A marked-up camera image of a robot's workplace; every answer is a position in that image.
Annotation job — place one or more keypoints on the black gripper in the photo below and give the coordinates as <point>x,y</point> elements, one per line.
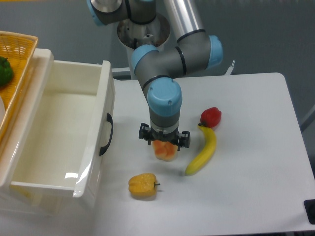
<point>181,140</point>

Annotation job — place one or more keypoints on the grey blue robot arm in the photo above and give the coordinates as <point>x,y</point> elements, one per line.
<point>162,50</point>

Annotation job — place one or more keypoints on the yellow bell pepper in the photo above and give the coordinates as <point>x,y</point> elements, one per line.
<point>143,185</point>

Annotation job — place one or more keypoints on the yellow banana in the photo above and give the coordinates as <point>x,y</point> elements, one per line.
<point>206,153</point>

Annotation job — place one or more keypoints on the red bell pepper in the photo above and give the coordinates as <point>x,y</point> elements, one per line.
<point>211,117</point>

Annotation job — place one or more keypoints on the white open drawer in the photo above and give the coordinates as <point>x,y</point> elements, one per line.
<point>61,152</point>

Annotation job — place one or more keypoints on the white clip at table edge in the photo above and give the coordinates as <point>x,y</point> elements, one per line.
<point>230,69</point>

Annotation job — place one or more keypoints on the white drawer cabinet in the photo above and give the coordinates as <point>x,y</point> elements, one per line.
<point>14,198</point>

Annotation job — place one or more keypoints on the black object at table edge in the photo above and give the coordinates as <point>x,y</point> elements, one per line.
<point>310,210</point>

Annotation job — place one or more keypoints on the green bell pepper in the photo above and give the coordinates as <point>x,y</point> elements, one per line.
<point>6,72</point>

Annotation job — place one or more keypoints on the yellow woven basket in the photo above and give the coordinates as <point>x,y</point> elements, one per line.
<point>16,52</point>

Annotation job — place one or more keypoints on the black drawer handle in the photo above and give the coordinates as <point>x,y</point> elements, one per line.
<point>107,135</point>

